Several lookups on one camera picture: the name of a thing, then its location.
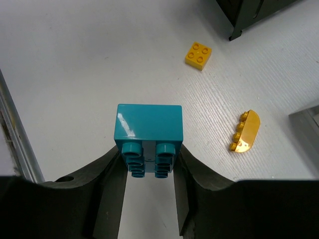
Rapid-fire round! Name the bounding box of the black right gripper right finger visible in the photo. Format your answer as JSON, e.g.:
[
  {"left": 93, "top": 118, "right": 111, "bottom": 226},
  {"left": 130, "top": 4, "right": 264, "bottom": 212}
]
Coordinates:
[{"left": 173, "top": 146, "right": 319, "bottom": 239}]

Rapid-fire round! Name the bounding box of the yellow curved lego brick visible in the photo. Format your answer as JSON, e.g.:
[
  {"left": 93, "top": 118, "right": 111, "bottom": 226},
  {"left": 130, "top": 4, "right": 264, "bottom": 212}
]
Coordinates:
[{"left": 229, "top": 110, "right": 261, "bottom": 153}]

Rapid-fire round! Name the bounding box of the white slotted container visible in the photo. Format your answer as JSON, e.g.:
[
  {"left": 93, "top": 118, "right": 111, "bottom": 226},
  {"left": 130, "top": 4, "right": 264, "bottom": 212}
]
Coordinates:
[{"left": 289, "top": 101, "right": 319, "bottom": 161}]

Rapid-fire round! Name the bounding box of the cyan lego brick front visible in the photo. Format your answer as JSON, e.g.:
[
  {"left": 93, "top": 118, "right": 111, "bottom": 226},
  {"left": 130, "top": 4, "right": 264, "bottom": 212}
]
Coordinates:
[{"left": 114, "top": 104, "right": 183, "bottom": 179}]

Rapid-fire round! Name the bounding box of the yellow square lego brick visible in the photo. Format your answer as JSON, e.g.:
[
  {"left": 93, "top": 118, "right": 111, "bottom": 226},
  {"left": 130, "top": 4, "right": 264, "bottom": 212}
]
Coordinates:
[{"left": 184, "top": 42, "right": 212, "bottom": 71}]

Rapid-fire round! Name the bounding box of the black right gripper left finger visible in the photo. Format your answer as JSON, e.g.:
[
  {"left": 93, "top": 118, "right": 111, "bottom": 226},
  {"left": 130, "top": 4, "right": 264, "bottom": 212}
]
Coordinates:
[{"left": 0, "top": 147, "right": 128, "bottom": 239}]

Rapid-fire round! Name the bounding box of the black slotted container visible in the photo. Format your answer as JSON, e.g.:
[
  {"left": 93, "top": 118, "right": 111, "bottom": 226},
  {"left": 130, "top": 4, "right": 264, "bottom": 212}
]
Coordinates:
[{"left": 216, "top": 0, "right": 295, "bottom": 41}]

